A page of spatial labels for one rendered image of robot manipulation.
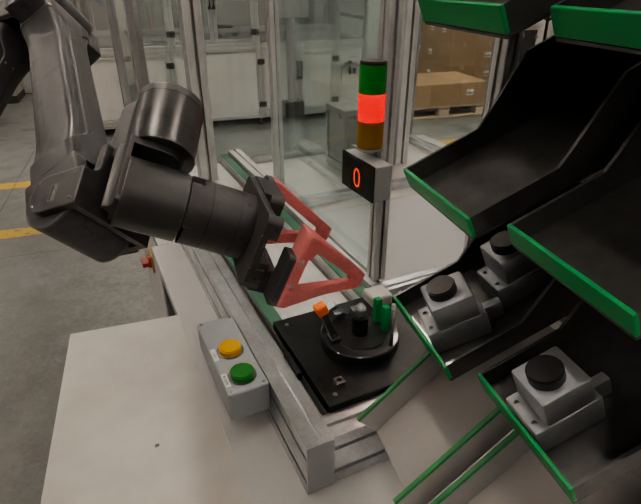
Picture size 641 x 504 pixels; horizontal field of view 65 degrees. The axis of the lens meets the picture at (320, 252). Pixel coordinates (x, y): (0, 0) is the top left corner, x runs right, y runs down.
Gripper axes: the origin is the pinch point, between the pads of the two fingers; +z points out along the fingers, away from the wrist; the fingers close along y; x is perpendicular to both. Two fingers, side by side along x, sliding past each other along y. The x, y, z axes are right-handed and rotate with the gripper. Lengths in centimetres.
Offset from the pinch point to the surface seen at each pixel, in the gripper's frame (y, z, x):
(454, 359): -5.8, 14.0, 5.2
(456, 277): -0.1, 14.0, -1.1
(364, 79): 47, 15, -16
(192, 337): 53, 5, 47
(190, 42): 131, -8, -5
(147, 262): 128, 0, 70
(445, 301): -2.4, 12.3, 0.9
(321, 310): 26.0, 15.7, 19.8
